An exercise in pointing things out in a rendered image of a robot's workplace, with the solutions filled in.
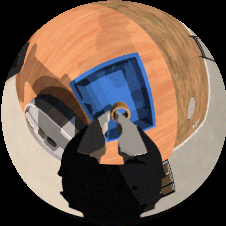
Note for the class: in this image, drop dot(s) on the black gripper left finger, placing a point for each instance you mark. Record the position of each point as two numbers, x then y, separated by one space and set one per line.
89 142

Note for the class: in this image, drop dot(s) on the blue crate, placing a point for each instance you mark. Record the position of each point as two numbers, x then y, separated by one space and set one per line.
123 78

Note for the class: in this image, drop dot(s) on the round grey turntable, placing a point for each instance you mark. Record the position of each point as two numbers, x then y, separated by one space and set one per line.
58 129

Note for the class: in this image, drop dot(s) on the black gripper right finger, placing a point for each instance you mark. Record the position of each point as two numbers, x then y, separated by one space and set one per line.
135 143

